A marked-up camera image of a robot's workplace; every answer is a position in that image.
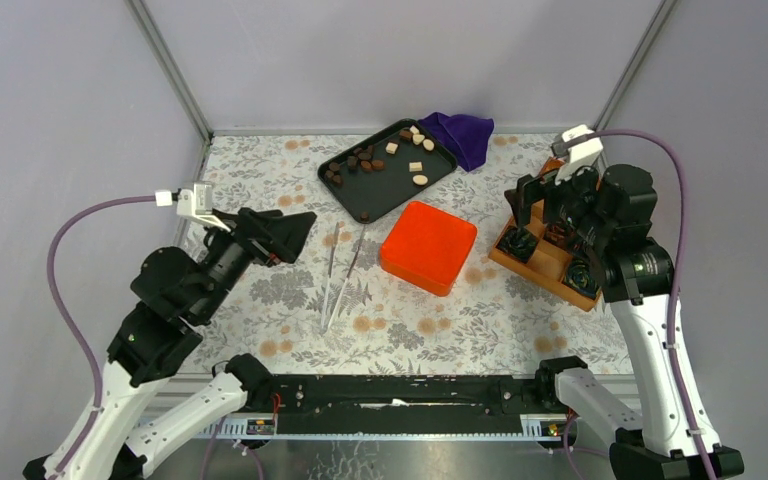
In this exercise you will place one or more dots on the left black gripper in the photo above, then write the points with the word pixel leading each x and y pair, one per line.
pixel 286 233

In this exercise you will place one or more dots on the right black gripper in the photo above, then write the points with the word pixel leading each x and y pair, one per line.
pixel 530 189

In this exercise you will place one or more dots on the white metal tongs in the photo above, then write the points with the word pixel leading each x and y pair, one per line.
pixel 331 302

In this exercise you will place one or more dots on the orange box lid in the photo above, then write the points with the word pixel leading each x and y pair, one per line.
pixel 423 231

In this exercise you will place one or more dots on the orange chocolate box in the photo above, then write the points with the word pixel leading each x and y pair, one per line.
pixel 431 275

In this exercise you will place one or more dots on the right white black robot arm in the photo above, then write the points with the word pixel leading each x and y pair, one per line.
pixel 670 436

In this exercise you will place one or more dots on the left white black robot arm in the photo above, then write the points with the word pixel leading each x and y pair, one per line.
pixel 176 295

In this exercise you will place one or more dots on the white oval chocolate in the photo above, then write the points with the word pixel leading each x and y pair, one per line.
pixel 420 179

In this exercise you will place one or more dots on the dark rolled cloth middle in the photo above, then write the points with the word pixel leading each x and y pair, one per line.
pixel 558 235

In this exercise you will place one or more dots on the wooden compartment organizer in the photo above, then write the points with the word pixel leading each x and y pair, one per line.
pixel 545 264

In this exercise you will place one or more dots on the purple cloth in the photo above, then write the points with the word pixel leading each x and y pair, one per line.
pixel 467 137

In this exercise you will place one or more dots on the dark rolled cloth front-right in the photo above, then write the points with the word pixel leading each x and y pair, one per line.
pixel 577 277

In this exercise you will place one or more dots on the floral table mat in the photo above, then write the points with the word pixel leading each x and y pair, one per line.
pixel 493 321

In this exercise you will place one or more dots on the black tray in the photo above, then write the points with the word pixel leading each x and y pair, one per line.
pixel 374 176

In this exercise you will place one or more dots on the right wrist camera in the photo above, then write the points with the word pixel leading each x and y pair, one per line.
pixel 575 147

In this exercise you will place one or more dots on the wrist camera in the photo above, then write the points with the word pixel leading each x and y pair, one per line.
pixel 195 204
pixel 575 147

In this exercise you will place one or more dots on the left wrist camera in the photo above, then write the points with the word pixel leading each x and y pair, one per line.
pixel 195 204

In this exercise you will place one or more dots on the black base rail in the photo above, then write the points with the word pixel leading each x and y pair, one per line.
pixel 402 407

